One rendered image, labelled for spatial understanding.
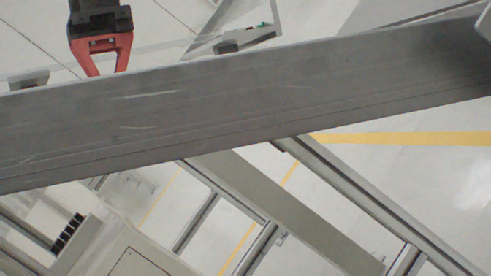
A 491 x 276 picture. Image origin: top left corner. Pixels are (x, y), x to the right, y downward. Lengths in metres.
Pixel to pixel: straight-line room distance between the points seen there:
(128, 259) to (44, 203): 3.55
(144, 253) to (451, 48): 1.49
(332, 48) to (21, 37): 8.16
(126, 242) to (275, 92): 1.48
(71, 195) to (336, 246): 4.06
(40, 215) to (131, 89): 5.03
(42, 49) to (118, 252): 6.76
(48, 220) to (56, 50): 3.45
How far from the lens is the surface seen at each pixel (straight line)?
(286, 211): 1.53
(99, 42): 0.86
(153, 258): 1.99
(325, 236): 1.56
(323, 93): 0.53
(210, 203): 2.73
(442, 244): 1.39
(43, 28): 8.66
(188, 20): 8.86
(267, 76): 0.51
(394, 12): 1.29
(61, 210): 5.48
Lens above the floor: 0.95
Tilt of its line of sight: 13 degrees down
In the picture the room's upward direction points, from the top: 53 degrees counter-clockwise
